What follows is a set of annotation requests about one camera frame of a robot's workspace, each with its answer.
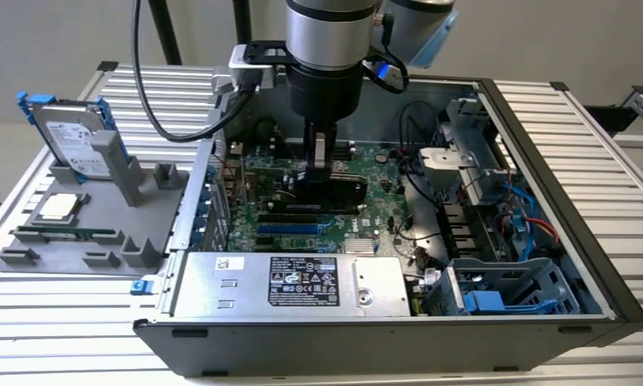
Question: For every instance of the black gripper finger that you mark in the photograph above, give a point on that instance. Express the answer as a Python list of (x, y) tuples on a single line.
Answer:
[(310, 153)]

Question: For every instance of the Nvidia graphics card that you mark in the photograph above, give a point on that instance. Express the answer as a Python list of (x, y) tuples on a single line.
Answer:
[(348, 191)]

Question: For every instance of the black RAM slot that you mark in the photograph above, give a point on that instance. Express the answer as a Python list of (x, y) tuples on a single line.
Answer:
[(345, 142), (345, 147), (345, 151), (345, 156)]

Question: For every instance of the coin battery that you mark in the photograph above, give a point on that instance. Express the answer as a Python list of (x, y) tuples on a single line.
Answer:
[(382, 156)]

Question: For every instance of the green RAM stick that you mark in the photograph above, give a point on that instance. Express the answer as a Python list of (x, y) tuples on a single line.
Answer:
[(80, 233), (305, 207)]

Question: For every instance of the green motherboard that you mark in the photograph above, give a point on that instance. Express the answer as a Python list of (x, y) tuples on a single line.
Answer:
[(374, 189)]

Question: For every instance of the long black expansion slot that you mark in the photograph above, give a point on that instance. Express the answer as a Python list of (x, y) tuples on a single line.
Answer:
[(286, 217)]

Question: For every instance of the blue expansion slot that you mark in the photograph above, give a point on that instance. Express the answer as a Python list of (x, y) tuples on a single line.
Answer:
[(289, 229)]

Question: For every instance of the short black expansion slot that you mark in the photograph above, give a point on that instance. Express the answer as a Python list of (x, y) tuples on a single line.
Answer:
[(265, 241)]

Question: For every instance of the black stand pole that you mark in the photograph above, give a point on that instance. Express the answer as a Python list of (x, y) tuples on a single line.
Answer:
[(244, 20), (168, 40)]

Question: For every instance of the silver chipset heatsink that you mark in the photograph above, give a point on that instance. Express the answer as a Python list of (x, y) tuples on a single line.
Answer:
[(361, 245)]

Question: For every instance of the metal drive cage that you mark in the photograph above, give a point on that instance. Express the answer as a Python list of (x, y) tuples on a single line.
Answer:
[(445, 158)]

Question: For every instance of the grey parts rack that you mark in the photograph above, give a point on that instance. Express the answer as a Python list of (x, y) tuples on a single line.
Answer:
[(154, 225)]

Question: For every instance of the silver power supply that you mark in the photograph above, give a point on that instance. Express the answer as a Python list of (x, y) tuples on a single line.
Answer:
[(246, 289)]

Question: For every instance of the hard disk in blue carrier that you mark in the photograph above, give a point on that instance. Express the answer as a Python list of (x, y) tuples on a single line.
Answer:
[(69, 136)]

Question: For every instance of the blue case latch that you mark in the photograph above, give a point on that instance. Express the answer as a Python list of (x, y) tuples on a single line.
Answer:
[(141, 286)]

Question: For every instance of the blue bay carrier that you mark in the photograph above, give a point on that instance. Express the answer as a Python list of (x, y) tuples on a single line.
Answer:
[(482, 301)]

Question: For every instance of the silver CPU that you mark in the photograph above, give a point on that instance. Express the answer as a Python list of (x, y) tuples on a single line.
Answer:
[(56, 209)]

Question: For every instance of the grey disk bay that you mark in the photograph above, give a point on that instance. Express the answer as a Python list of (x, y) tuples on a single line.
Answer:
[(541, 281)]

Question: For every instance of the dark wrist camera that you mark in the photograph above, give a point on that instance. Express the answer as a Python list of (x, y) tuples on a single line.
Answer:
[(386, 74)]

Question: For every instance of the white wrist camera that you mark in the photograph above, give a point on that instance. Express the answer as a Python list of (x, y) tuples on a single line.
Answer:
[(246, 72)]

